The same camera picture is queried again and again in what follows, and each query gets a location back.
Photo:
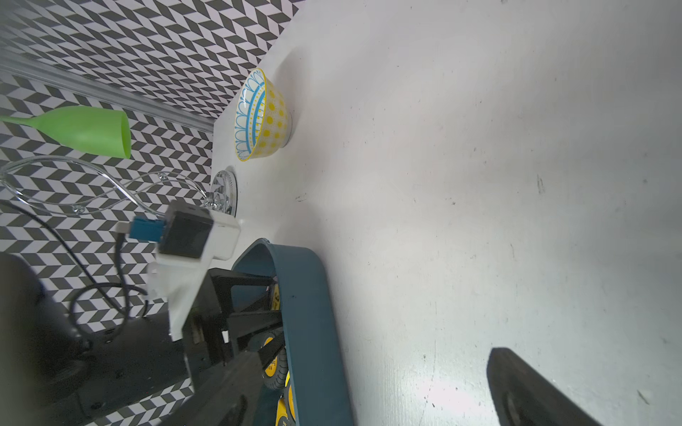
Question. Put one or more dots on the yellow patterned bowl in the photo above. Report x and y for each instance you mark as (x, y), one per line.
(263, 123)

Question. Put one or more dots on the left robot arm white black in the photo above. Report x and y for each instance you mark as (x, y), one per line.
(75, 377)

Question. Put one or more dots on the metal wire cup stand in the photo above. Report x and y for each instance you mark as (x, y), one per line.
(108, 191)

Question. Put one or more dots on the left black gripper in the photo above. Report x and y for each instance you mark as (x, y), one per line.
(232, 313)

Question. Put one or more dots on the teal plastic storage box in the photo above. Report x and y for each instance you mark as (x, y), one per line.
(320, 389)

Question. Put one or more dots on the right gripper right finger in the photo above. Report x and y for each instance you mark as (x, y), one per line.
(522, 396)

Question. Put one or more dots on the yellow black tape measure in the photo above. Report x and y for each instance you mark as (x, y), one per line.
(285, 413)
(276, 374)

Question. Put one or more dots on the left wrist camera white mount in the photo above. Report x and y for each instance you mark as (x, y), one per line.
(188, 238)

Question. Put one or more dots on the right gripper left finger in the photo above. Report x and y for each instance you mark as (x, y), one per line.
(229, 397)

